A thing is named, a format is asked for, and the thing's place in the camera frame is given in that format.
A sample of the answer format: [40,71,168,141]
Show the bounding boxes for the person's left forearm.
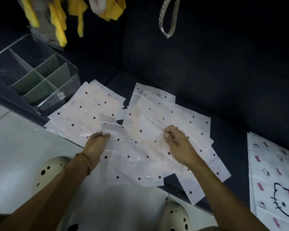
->
[0,155,91,231]

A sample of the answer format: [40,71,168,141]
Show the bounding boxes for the brown bead bracelet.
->
[74,152,92,176]

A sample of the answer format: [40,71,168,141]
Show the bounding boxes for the cream clog shoe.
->
[32,156,73,195]
[158,201,191,231]

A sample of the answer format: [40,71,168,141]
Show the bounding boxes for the person's right forearm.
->
[189,157,270,231]

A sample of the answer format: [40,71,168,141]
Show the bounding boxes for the cream left clog shoe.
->
[32,156,73,195]

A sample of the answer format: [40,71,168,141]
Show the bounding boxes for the dark blue sofa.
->
[0,0,289,214]

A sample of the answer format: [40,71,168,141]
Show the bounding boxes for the cream right clog shoe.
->
[158,201,191,231]

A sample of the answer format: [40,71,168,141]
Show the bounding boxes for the person's right hand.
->
[162,125,203,169]

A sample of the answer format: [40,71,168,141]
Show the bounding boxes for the clear plastic organizer box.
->
[0,33,81,116]

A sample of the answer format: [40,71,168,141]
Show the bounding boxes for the stack of polka dot bags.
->
[124,82,232,206]

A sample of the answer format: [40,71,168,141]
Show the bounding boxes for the pink bags row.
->
[44,80,127,148]

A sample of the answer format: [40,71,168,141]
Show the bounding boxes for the white dotted packaging bag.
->
[100,114,165,188]

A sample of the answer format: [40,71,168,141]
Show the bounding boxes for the person's left hand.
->
[83,131,111,170]

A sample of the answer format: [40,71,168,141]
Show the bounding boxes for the grey plush toy yellow feet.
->
[18,0,127,48]

